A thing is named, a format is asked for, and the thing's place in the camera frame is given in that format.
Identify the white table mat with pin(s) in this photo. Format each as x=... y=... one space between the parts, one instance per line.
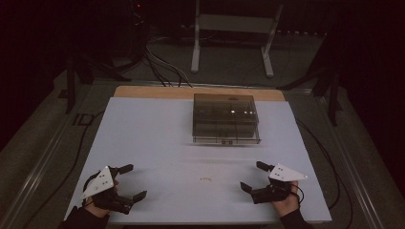
x=165 y=143

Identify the smoked clear plastic lidded box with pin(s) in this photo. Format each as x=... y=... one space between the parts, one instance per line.
x=224 y=119

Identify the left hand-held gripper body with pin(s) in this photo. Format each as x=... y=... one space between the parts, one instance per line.
x=102 y=183

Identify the white metal frame stand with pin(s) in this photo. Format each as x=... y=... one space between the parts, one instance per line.
x=234 y=24

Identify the person's right hand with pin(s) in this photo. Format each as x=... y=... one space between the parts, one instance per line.
x=288 y=206

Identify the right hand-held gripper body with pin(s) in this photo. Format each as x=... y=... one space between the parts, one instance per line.
x=283 y=174

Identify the dark computer tower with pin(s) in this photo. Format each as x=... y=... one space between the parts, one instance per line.
x=138 y=28

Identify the person's left hand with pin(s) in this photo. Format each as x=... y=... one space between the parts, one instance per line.
x=95 y=210

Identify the black tripod stand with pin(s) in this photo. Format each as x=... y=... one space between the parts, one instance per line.
x=70 y=82
x=333 y=95

